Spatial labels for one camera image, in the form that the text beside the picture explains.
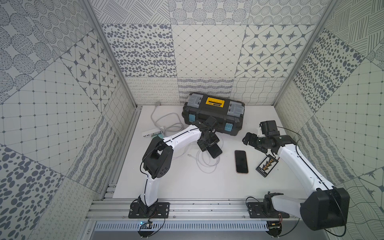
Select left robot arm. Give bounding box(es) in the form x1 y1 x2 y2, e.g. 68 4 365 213
138 121 222 213

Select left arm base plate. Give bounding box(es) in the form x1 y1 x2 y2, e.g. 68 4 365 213
129 202 170 219

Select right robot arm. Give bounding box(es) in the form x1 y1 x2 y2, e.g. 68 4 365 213
243 133 350 231

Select white power strip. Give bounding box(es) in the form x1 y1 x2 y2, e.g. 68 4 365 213
142 128 162 138

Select phone with pink case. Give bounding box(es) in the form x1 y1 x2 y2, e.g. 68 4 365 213
235 150 249 174

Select white charging cable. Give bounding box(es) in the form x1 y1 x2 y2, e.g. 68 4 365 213
173 131 225 174

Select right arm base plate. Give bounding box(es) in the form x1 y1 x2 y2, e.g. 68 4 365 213
246 202 290 219

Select black toolbox yellow label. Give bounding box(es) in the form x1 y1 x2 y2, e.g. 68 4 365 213
182 93 245 136

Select grey power cord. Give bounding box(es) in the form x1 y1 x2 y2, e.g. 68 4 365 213
149 101 185 139

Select aluminium front rail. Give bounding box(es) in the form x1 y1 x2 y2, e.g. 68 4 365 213
85 197 332 222

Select green charger adapters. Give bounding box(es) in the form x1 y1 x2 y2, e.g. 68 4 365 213
151 134 164 140

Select phone with mint case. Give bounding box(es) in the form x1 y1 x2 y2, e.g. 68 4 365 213
207 144 223 159

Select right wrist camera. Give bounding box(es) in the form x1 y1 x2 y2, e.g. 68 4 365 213
260 120 280 137

